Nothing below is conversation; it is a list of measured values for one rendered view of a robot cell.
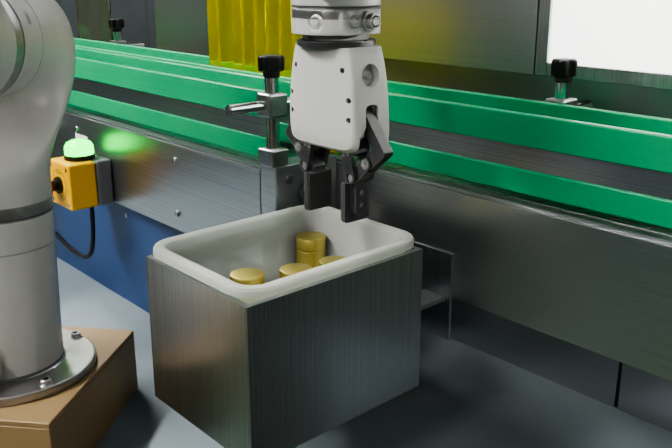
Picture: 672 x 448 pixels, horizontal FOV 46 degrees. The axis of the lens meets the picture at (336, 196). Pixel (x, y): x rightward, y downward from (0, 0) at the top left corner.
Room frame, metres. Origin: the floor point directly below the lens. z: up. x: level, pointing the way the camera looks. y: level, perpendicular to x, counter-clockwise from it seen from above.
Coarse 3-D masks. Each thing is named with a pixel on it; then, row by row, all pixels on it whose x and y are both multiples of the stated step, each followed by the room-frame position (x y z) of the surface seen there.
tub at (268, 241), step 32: (224, 224) 0.80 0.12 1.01; (256, 224) 0.82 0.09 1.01; (288, 224) 0.85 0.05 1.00; (320, 224) 0.86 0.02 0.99; (352, 224) 0.82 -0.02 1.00; (384, 224) 0.80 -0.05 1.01; (160, 256) 0.71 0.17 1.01; (192, 256) 0.76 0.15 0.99; (224, 256) 0.79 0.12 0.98; (256, 256) 0.81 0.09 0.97; (288, 256) 0.84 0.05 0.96; (352, 256) 0.70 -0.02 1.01; (384, 256) 0.72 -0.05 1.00; (224, 288) 0.63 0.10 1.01; (256, 288) 0.62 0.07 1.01; (288, 288) 0.64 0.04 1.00
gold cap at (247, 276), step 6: (234, 270) 0.74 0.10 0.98; (240, 270) 0.74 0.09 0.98; (246, 270) 0.74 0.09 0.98; (252, 270) 0.74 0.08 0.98; (258, 270) 0.74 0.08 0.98; (234, 276) 0.72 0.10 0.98; (240, 276) 0.72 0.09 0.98; (246, 276) 0.72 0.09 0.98; (252, 276) 0.72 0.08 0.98; (258, 276) 0.72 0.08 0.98; (264, 276) 0.73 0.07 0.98; (240, 282) 0.71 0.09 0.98; (246, 282) 0.71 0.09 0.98; (252, 282) 0.71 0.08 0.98; (258, 282) 0.72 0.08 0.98; (264, 282) 0.73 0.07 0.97
